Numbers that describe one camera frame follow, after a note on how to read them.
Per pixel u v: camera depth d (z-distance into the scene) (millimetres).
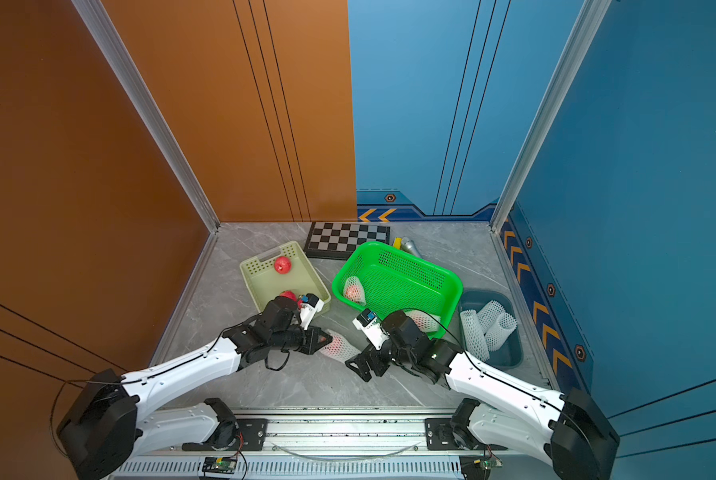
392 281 1025
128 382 440
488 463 697
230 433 671
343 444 728
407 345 589
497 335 807
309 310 754
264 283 1031
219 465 720
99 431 404
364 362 669
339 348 804
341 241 1118
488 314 891
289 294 960
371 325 671
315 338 721
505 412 464
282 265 1021
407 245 1089
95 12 691
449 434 730
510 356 854
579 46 741
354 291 929
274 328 635
